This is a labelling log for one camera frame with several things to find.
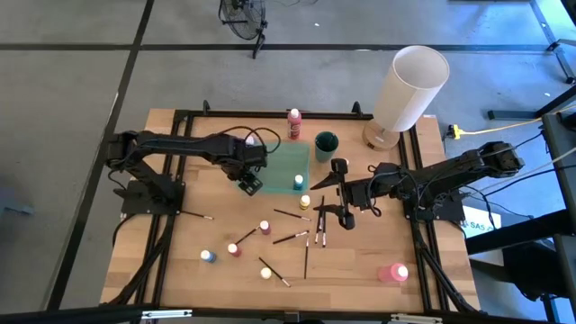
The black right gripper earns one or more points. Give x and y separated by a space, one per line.
355 195

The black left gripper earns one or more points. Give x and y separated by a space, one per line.
247 157

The large blue paint bottle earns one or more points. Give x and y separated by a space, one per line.
249 140

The small blue paint bottle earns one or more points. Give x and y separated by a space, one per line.
207 256
298 182

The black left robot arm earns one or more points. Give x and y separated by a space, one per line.
180 144

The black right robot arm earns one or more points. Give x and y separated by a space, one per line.
450 173

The large red paint bottle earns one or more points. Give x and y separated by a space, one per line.
294 128

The small magenta paint bottle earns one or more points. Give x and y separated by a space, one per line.
264 227

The small red paint bottle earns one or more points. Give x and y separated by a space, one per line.
233 249

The large pink paint bottle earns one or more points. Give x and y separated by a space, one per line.
391 273

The translucent teal plastic bin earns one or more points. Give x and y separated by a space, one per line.
283 166

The dark green plastic cup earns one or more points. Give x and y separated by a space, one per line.
326 146

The white shade wooden base lamp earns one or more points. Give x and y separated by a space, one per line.
409 90

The black floor fan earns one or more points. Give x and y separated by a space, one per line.
243 18

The white labelled box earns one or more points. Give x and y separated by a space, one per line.
477 225

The black aluminium rig frame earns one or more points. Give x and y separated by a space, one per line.
288 114

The black frame clamp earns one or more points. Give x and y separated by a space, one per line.
357 108
205 107

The silver frame bracket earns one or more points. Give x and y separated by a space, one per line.
166 313
416 318

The neighbouring black rig frame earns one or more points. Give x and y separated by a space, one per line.
560 202

